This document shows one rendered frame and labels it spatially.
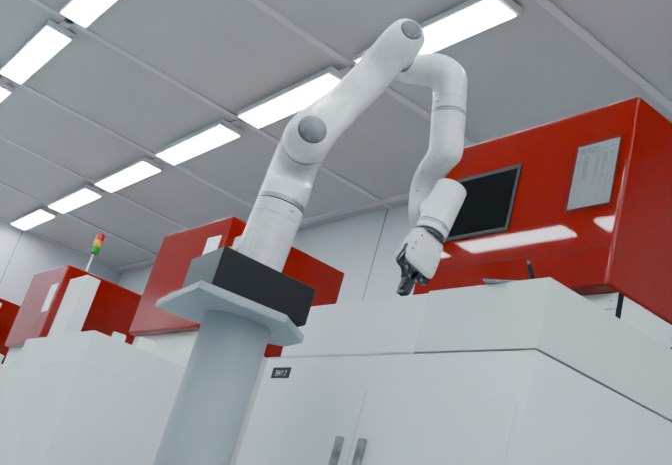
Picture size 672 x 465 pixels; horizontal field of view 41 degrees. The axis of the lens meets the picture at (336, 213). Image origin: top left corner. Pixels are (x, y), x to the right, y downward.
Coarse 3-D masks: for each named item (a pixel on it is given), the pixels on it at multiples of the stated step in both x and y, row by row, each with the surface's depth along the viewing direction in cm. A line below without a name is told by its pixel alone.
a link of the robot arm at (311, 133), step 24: (408, 24) 227; (384, 48) 227; (408, 48) 226; (360, 72) 228; (384, 72) 228; (336, 96) 223; (360, 96) 225; (312, 120) 214; (336, 120) 218; (288, 144) 215; (312, 144) 213
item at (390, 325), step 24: (312, 312) 236; (336, 312) 226; (360, 312) 218; (384, 312) 210; (408, 312) 203; (312, 336) 230; (336, 336) 222; (360, 336) 213; (384, 336) 206; (408, 336) 199
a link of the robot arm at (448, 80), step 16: (416, 64) 240; (432, 64) 236; (448, 64) 234; (400, 80) 241; (416, 80) 238; (432, 80) 235; (448, 80) 233; (464, 80) 234; (448, 96) 232; (464, 96) 233
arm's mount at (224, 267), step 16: (208, 256) 203; (224, 256) 194; (240, 256) 196; (192, 272) 210; (208, 272) 197; (224, 272) 193; (240, 272) 195; (256, 272) 197; (272, 272) 199; (224, 288) 193; (240, 288) 194; (256, 288) 196; (272, 288) 198; (288, 288) 200; (304, 288) 201; (272, 304) 197; (288, 304) 199; (304, 304) 201; (304, 320) 200
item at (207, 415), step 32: (192, 288) 191; (192, 320) 217; (224, 320) 199; (256, 320) 199; (288, 320) 197; (192, 352) 200; (224, 352) 196; (256, 352) 200; (192, 384) 194; (224, 384) 194; (192, 416) 191; (224, 416) 192; (160, 448) 192; (192, 448) 188; (224, 448) 192
